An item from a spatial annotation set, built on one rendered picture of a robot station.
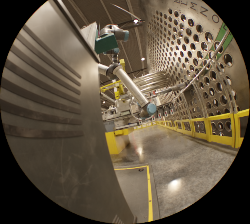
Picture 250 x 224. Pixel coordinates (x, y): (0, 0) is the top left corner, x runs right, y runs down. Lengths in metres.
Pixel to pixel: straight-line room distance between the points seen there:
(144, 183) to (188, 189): 0.44
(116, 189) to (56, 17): 0.29
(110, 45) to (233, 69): 1.91
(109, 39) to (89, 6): 8.13
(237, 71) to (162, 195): 1.87
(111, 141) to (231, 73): 2.88
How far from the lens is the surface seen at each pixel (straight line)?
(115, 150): 2.08
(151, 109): 0.67
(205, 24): 2.09
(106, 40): 0.81
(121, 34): 1.00
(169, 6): 3.02
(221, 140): 1.33
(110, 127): 2.47
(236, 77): 1.85
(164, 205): 0.76
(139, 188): 0.48
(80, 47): 0.17
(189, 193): 0.80
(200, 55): 3.09
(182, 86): 2.75
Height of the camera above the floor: 0.66
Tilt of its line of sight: 19 degrees up
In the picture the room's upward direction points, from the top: 13 degrees counter-clockwise
